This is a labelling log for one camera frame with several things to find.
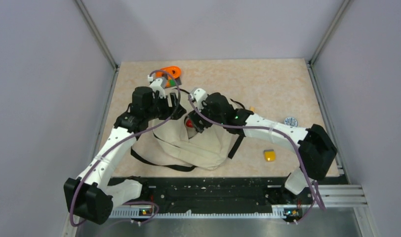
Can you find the yellow eraser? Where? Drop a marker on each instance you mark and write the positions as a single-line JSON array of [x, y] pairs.
[[269, 155]]

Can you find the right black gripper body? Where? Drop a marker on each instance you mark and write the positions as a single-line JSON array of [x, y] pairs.
[[196, 117]]

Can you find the orange toy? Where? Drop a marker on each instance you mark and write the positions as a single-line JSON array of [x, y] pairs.
[[175, 72]]

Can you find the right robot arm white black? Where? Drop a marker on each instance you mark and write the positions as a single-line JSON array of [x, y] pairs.
[[314, 148]]

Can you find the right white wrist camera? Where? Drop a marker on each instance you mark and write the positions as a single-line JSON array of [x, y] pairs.
[[198, 95]]

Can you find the red black stamp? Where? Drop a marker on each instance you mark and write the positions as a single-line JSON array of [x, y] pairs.
[[189, 123]]

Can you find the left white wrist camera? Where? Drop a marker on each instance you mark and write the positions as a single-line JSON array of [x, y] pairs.
[[157, 85]]

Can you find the beige canvas backpack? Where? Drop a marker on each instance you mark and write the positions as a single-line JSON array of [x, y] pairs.
[[181, 148]]

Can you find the aluminium frame rails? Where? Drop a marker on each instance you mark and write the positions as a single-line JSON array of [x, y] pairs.
[[335, 222]]

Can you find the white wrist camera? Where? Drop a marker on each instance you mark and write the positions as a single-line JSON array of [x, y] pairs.
[[198, 95], [157, 85]]

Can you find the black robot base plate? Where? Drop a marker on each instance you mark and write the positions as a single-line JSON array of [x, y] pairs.
[[219, 195]]

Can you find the blue patterned tape roll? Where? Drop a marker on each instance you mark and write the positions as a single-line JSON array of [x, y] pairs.
[[291, 121]]

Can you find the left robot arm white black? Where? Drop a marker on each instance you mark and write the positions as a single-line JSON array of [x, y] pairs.
[[89, 196]]

